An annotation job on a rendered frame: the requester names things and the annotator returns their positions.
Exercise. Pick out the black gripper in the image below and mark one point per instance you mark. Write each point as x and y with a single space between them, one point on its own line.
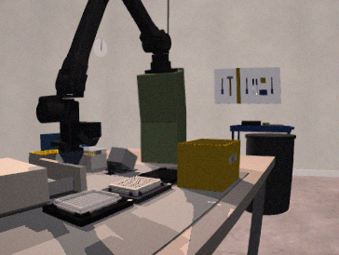
69 150

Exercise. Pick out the dark blue bin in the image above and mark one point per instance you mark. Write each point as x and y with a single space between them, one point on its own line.
45 141

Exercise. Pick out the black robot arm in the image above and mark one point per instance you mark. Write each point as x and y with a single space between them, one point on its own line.
51 109

